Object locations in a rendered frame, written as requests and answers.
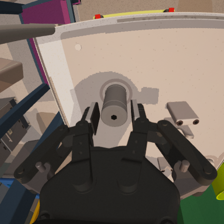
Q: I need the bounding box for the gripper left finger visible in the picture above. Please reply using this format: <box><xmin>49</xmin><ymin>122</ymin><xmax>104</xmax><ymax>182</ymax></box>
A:
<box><xmin>13</xmin><ymin>101</ymin><xmax>100</xmax><ymax>185</ymax></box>

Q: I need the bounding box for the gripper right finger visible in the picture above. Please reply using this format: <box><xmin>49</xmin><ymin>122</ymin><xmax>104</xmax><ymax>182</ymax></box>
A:
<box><xmin>121</xmin><ymin>98</ymin><xmax>218</xmax><ymax>187</ymax></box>

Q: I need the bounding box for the dark grey cabinet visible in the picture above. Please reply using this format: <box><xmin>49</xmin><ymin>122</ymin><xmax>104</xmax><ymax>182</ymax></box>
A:
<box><xmin>0</xmin><ymin>96</ymin><xmax>31</xmax><ymax>169</ymax></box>

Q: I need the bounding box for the yellow-green tube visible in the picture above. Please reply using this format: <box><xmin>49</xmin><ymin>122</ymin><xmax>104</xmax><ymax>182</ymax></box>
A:
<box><xmin>211</xmin><ymin>162</ymin><xmax>224</xmax><ymax>201</ymax></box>

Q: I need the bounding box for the grey clamp block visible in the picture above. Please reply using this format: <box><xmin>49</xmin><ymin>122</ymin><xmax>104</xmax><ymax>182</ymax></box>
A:
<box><xmin>166</xmin><ymin>101</ymin><xmax>200</xmax><ymax>126</ymax></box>

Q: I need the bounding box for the blue bin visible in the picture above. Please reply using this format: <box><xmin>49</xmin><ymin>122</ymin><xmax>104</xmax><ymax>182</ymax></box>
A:
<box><xmin>0</xmin><ymin>177</ymin><xmax>16</xmax><ymax>189</ymax></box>

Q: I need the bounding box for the yellow container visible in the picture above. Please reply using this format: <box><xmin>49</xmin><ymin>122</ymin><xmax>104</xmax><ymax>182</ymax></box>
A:
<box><xmin>29</xmin><ymin>199</ymin><xmax>41</xmax><ymax>224</ymax></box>

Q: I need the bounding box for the green mat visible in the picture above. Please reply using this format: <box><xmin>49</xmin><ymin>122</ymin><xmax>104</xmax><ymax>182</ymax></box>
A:
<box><xmin>176</xmin><ymin>183</ymin><xmax>224</xmax><ymax>224</ymax></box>

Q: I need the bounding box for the grey cylinder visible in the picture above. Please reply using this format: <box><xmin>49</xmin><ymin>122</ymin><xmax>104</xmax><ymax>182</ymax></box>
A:
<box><xmin>100</xmin><ymin>84</ymin><xmax>128</xmax><ymax>127</ymax></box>

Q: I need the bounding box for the brown box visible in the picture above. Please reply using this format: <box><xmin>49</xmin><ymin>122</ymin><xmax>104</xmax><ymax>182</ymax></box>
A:
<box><xmin>0</xmin><ymin>57</ymin><xmax>24</xmax><ymax>93</ymax></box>

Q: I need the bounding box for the beige flat plate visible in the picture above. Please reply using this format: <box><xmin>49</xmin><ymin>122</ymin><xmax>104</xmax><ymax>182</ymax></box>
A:
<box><xmin>33</xmin><ymin>11</ymin><xmax>224</xmax><ymax>200</ymax></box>

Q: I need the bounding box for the yellow bar with red ends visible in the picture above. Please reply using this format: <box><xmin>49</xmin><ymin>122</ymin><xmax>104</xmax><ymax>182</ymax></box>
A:
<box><xmin>92</xmin><ymin>7</ymin><xmax>176</xmax><ymax>20</ymax></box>

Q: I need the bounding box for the light grey bracket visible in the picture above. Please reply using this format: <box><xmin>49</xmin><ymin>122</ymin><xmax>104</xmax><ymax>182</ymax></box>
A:
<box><xmin>164</xmin><ymin>117</ymin><xmax>195</xmax><ymax>139</ymax></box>

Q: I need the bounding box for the small white bracket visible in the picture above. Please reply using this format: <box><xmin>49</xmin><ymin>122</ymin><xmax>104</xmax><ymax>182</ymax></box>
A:
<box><xmin>157</xmin><ymin>156</ymin><xmax>174</xmax><ymax>173</ymax></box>

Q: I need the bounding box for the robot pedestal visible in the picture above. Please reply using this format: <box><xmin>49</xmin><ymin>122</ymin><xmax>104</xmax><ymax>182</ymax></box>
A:
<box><xmin>0</xmin><ymin>23</ymin><xmax>57</xmax><ymax>45</ymax></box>

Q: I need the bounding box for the blue frame with magenta panels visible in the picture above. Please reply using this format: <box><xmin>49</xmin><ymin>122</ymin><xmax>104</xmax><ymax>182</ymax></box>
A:
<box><xmin>0</xmin><ymin>0</ymin><xmax>82</xmax><ymax>224</ymax></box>

